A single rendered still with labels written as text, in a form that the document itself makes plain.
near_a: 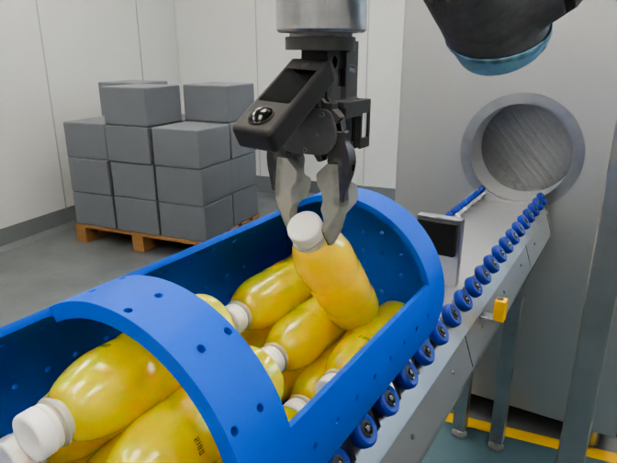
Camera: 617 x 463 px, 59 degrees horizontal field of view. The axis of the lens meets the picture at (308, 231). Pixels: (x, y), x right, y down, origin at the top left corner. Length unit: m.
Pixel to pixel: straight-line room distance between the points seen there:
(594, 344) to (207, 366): 1.09
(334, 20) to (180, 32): 5.71
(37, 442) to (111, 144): 3.78
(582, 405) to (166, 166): 3.09
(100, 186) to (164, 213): 0.58
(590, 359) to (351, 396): 0.92
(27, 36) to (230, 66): 2.00
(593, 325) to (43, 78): 4.35
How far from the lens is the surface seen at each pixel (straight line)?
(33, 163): 4.85
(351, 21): 0.55
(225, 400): 0.43
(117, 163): 4.19
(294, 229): 0.58
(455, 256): 1.24
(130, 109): 4.01
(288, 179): 0.59
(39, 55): 4.92
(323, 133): 0.55
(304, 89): 0.52
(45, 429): 0.46
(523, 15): 0.55
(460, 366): 1.08
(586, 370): 1.43
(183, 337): 0.44
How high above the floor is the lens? 1.43
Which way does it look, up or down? 18 degrees down
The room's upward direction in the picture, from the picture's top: straight up
